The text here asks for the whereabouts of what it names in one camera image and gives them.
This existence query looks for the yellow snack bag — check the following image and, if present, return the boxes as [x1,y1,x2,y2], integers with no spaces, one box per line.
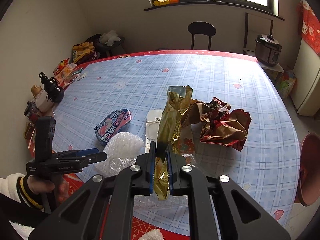
[72,42,95,64]

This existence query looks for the blue plaid table mat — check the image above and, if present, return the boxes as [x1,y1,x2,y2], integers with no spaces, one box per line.
[53,54,300,225]

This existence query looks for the black round back chair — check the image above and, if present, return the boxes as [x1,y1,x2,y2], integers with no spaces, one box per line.
[187,21,216,50]

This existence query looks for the red hanging cloth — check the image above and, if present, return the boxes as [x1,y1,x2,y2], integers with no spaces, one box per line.
[297,0,320,55]

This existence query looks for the white jar with wooden lid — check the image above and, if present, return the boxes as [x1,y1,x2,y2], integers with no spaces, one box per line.
[31,85,54,113]

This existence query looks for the yellow packet on windowsill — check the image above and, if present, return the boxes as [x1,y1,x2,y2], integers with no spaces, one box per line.
[153,0,180,7]

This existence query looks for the white small side table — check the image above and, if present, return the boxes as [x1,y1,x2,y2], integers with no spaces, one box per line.
[243,48,285,73]

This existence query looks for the black window frame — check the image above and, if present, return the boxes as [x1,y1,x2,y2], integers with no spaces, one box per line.
[143,0,285,21]

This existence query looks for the left hand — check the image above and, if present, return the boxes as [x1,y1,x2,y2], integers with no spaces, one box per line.
[27,176,69,203]

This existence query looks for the white fleece left sleeve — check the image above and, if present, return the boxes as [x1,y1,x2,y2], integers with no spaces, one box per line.
[1,173,46,239]

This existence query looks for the crumpled red brown wrapper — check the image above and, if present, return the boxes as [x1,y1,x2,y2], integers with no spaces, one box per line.
[181,97,252,152]

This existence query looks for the gold foil wrapper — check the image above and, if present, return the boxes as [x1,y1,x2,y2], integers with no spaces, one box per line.
[153,86,195,201]

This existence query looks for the white refrigerator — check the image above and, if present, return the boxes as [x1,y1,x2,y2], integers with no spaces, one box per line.
[290,40,320,116]

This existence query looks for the brown plastic trash basin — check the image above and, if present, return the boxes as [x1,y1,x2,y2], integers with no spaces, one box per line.
[295,133,319,206]

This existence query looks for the blue white snack bag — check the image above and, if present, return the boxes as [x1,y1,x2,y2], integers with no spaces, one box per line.
[94,109,132,146]

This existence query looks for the white plastic bag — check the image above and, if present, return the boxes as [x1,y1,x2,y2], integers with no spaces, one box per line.
[99,30,121,47]

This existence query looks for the black gourd bottle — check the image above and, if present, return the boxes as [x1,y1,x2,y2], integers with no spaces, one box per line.
[39,72,65,103]

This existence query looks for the silver electric pressure cooker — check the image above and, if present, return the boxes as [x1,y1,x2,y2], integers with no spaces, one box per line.
[255,34,282,65]

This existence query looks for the white foam fruit net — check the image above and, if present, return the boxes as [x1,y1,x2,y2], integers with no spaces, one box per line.
[94,132,144,177]

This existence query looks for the green bags beside fridge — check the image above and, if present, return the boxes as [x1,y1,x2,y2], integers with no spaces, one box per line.
[276,70,297,99]

